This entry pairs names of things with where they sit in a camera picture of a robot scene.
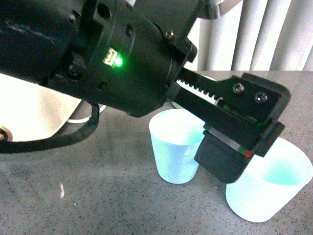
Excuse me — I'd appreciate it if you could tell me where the white cable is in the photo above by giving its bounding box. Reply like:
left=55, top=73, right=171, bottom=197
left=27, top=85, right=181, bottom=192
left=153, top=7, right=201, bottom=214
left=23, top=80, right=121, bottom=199
left=66, top=117, right=91, bottom=124

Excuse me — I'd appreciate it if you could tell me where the white pleated curtain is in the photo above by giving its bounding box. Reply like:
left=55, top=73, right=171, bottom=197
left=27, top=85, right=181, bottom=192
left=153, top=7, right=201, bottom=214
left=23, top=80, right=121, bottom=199
left=186, top=0, right=313, bottom=71

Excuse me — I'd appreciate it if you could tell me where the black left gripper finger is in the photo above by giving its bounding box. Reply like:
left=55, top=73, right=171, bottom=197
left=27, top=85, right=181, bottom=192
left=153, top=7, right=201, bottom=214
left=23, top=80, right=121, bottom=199
left=194, top=131, right=253, bottom=184

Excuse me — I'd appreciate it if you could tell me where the light blue plastic cup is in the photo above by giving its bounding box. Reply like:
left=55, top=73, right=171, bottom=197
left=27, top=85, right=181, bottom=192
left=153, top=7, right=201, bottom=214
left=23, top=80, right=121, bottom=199
left=225, top=138, right=313, bottom=222

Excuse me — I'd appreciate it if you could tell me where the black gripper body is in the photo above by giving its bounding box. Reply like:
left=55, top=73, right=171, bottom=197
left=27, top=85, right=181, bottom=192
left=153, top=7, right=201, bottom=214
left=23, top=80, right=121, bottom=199
left=48, top=0, right=284, bottom=156

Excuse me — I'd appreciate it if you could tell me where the black cable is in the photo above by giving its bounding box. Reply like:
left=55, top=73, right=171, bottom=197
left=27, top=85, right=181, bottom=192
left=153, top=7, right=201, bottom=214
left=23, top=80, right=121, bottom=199
left=0, top=102, right=101, bottom=155

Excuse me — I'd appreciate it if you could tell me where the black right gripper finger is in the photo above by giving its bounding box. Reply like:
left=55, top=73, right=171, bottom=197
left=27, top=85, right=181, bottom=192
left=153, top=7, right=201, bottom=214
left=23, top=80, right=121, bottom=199
left=210, top=73, right=291, bottom=123

